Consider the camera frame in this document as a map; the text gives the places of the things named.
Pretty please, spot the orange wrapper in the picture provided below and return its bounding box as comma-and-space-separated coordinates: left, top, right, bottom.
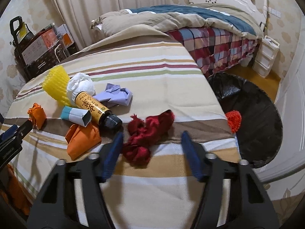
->
27, 103, 47, 130

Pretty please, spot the red orange plastic bag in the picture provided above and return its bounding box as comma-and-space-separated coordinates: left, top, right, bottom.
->
65, 122, 101, 161

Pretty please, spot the teal and white box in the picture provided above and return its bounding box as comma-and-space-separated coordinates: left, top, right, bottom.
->
60, 106, 92, 127

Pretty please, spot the red foam fruit net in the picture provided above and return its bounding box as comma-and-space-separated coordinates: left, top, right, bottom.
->
225, 110, 242, 134

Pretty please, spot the yellow label black bottle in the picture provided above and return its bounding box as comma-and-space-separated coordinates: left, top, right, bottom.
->
75, 91, 123, 130

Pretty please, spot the lilac paper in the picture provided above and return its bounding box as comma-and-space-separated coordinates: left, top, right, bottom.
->
93, 83, 133, 108

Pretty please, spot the dark red cloth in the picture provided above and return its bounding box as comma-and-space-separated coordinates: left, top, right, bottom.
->
122, 110, 175, 166

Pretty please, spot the black trash bag bin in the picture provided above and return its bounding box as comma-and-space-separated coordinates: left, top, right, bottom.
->
208, 72, 283, 169

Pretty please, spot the white door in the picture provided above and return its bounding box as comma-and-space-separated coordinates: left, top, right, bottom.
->
255, 15, 304, 200

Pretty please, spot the yellow foam fruit net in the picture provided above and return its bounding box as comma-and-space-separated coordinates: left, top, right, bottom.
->
42, 65, 72, 106

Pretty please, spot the striped beige bed sheet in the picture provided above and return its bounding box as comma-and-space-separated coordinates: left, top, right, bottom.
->
1, 25, 240, 228

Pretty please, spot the crumpled white plastic bag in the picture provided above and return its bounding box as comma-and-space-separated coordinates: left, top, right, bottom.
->
66, 72, 96, 106

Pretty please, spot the black hand trolley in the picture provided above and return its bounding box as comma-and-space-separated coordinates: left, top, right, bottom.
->
9, 16, 34, 81

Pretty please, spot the plaid bed skirt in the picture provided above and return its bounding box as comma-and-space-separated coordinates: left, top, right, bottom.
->
167, 27, 258, 77

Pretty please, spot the white plastic drawer unit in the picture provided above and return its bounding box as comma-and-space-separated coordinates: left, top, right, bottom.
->
252, 35, 280, 78

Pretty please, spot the beige and teal duvet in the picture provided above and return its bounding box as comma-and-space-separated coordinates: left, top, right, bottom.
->
91, 4, 264, 40

